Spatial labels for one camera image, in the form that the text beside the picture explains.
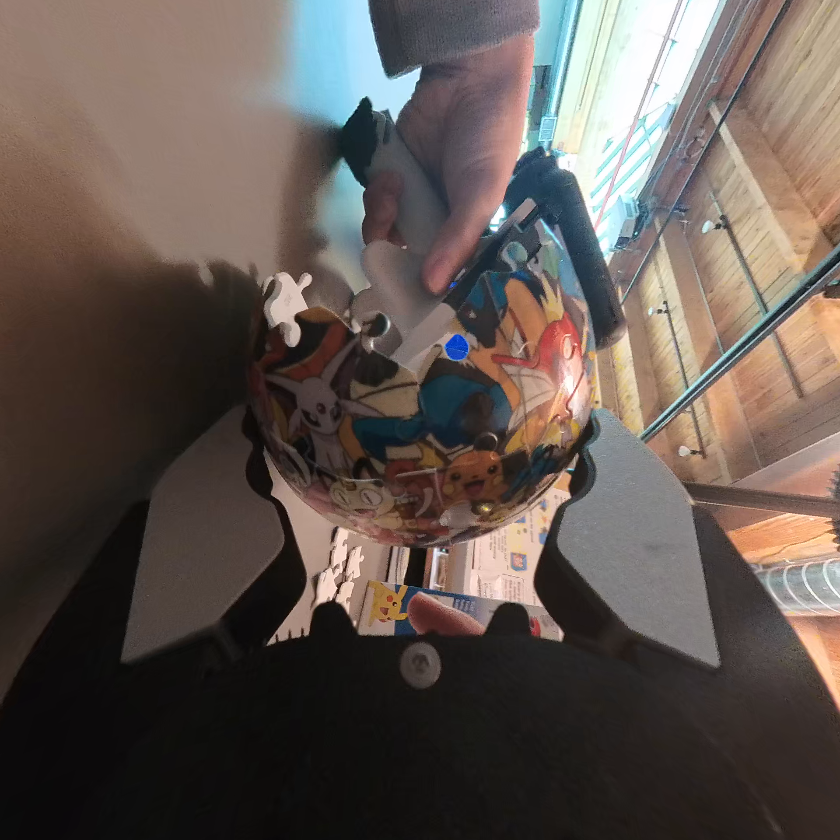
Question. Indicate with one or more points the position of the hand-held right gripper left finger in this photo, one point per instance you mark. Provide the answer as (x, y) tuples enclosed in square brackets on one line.
[(203, 538)]

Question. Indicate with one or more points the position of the silver ventilation duct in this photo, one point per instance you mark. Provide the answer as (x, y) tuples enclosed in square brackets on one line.
[(800, 590)]

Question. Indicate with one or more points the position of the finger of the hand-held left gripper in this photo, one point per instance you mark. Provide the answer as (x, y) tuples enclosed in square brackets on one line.
[(426, 328), (512, 226)]

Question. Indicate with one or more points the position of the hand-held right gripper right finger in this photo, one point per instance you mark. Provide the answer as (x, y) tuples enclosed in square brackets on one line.
[(636, 538)]

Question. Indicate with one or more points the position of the printed instruction sheet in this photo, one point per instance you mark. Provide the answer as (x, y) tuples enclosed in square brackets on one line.
[(518, 571)]

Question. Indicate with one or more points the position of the metal bar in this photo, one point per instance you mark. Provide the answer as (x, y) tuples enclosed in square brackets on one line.
[(761, 500)]

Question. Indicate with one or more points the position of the loose white puzzle piece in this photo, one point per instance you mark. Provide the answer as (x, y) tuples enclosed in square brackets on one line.
[(338, 551), (327, 587), (348, 583)]

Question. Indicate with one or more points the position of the colourful cartoon puzzle ball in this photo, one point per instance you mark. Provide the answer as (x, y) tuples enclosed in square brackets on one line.
[(499, 394)]

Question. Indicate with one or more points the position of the white ceiling lamp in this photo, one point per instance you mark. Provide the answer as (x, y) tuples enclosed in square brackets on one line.
[(712, 226), (656, 310), (689, 451)]

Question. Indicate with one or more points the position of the cartoon puzzle box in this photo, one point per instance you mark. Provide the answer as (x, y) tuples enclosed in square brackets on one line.
[(384, 604)]

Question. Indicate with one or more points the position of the person's right hand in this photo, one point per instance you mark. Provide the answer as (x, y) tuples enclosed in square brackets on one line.
[(446, 617)]

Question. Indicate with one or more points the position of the person's left hand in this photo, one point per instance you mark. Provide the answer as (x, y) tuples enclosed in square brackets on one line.
[(472, 151)]

